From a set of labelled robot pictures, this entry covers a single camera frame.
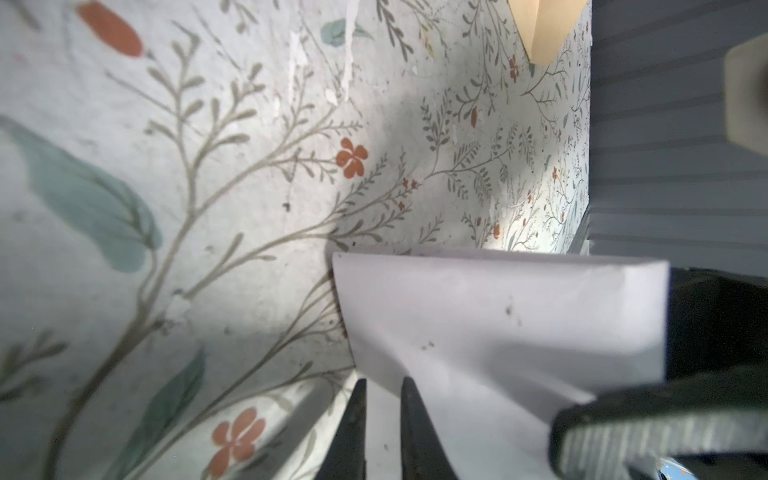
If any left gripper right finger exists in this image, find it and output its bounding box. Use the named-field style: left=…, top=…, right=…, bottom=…
left=400, top=377, right=458, bottom=480

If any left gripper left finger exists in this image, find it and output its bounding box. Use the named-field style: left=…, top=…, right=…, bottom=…
left=315, top=379, right=367, bottom=480

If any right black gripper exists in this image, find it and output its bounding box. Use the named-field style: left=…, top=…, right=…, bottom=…
left=548, top=267, right=767, bottom=479

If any white floral letter paper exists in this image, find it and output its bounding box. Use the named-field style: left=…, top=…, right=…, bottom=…
left=332, top=247, right=670, bottom=479

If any tan kraft envelope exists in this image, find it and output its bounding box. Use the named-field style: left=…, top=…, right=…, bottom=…
left=507, top=0, right=589, bottom=65

